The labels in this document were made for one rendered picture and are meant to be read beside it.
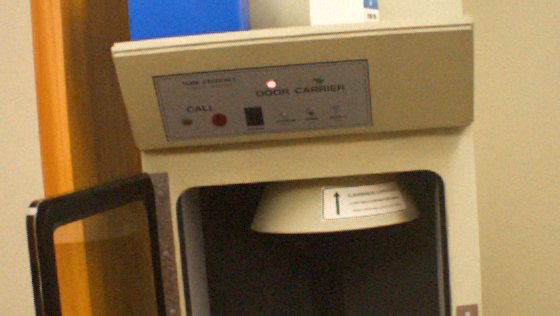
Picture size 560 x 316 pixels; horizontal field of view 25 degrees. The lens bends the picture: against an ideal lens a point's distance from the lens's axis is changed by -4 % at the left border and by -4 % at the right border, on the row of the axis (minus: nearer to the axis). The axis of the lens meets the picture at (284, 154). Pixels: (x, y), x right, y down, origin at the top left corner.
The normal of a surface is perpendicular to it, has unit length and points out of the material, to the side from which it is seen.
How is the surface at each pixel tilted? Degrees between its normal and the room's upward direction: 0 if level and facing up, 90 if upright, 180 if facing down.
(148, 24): 90
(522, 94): 90
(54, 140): 90
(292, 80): 135
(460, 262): 90
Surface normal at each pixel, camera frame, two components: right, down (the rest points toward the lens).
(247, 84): 0.01, 0.74
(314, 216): -0.31, -0.33
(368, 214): 0.30, -0.38
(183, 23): -0.06, 0.06
